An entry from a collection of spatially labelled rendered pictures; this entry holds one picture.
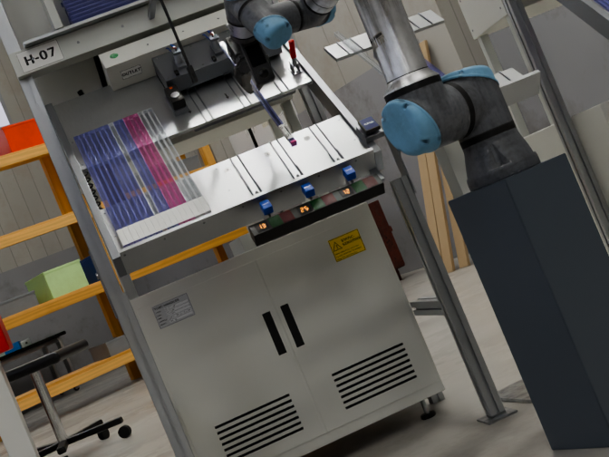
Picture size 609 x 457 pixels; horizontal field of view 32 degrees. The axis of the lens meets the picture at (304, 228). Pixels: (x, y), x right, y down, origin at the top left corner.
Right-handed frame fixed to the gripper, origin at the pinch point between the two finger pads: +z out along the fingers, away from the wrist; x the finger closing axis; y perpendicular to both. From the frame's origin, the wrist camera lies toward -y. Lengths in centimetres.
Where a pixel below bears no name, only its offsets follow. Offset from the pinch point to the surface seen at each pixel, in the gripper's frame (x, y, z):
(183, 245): 32.3, -29.5, 8.1
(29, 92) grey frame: 52, 45, 20
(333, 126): -15.3, -12.5, 9.3
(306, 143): -6.8, -14.9, 8.7
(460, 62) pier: -218, 234, 331
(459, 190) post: -40, -37, 23
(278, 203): 7.3, -29.3, 7.4
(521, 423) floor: -23, -97, 30
